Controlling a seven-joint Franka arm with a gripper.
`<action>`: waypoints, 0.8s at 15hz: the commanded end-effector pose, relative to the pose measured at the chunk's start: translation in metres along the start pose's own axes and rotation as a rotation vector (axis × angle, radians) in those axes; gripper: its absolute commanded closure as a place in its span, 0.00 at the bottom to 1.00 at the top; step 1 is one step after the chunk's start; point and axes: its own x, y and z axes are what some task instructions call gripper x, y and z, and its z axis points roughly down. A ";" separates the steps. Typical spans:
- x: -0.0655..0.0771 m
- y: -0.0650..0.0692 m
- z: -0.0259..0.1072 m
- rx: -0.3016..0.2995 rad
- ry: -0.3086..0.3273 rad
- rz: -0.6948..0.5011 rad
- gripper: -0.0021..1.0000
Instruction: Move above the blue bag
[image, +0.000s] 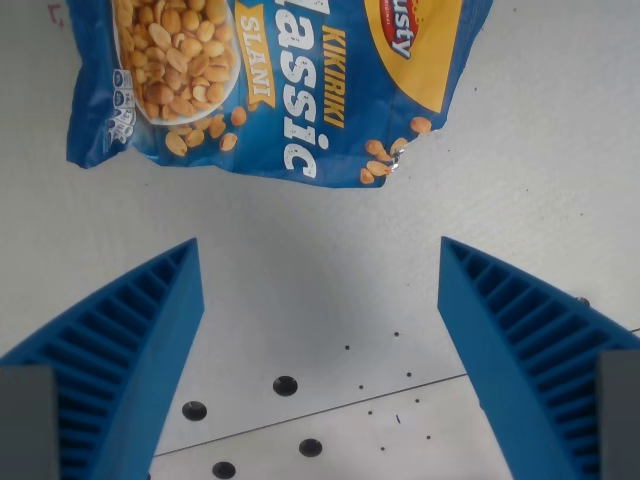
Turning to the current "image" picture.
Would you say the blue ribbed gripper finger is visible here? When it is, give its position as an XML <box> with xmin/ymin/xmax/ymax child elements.
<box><xmin>0</xmin><ymin>237</ymin><xmax>207</xmax><ymax>480</ymax></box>
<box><xmin>437</xmin><ymin>236</ymin><xmax>640</xmax><ymax>480</ymax></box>

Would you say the blue peanut snack bag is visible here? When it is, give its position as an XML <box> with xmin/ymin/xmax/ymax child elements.
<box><xmin>66</xmin><ymin>0</ymin><xmax>500</xmax><ymax>189</ymax></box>

